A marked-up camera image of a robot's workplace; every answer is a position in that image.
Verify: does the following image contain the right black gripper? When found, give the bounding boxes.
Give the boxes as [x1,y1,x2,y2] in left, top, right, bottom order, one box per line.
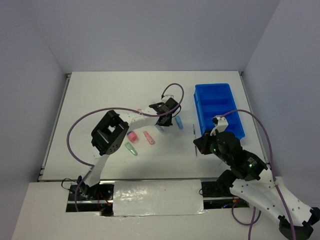
[193,127,231,164]

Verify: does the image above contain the grey thin pen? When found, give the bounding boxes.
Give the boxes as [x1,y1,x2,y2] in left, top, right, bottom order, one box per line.
[192,124,198,158]

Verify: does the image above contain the light blue clear marker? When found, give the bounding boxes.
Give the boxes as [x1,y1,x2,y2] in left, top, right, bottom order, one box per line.
[155,124,167,136]

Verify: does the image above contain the pink correction tape highlighter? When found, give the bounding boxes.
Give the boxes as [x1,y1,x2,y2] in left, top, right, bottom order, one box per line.
[143,131,155,145]

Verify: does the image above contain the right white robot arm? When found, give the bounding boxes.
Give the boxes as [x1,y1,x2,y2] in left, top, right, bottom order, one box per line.
[193,130,320,240]

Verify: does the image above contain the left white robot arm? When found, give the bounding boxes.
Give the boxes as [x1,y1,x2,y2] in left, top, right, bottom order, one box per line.
[66,97,181,200]

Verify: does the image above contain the small blue highlighter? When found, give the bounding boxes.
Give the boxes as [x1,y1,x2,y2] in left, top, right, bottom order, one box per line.
[174,115,184,130]

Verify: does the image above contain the blue plastic divided bin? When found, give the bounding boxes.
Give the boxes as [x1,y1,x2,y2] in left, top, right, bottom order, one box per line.
[193,83,237,134]

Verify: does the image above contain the pink capped crayon tube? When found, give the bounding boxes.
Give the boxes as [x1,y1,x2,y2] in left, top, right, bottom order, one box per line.
[127,131,139,143]

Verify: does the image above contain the green clear highlighter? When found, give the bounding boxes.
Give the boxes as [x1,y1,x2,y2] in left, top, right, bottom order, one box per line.
[124,142,138,156]

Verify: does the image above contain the silver tape sheet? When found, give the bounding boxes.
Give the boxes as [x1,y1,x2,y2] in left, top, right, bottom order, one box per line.
[112,179,206,217]

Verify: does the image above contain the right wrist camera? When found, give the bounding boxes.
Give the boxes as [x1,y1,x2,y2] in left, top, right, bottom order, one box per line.
[210,115,229,136]

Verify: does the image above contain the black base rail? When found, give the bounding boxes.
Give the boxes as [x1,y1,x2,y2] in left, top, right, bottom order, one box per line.
[65,179,249,217]

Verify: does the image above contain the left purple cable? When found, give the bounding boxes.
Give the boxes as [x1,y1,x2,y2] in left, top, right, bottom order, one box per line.
[66,83,186,213]

